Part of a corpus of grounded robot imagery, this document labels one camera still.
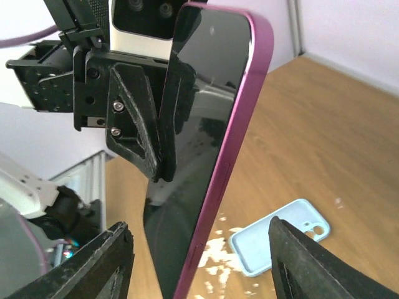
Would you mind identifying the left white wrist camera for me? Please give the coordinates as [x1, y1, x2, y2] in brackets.
[108, 0, 185, 60]

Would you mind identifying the light blue phone case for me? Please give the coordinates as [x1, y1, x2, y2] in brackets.
[229, 199, 331, 277]

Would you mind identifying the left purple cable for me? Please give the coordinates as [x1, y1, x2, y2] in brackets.
[0, 24, 60, 49]

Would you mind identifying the right aluminium frame post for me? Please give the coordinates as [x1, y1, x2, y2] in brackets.
[286, 0, 305, 57]

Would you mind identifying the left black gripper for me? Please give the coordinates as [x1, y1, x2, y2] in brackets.
[5, 40, 198, 183]

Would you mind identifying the aluminium frame post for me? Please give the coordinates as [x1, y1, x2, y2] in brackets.
[50, 151, 107, 216]
[286, 0, 305, 57]

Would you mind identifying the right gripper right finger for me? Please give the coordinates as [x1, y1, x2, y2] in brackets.
[271, 222, 398, 299]

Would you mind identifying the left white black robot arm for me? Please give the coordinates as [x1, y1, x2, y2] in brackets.
[1, 40, 170, 245]

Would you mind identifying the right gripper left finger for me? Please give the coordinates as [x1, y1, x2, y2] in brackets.
[8, 222, 134, 298]

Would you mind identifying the purple smartphone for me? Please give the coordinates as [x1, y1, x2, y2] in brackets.
[143, 1, 274, 298]

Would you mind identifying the left aluminium frame post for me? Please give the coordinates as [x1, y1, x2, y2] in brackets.
[50, 151, 107, 216]

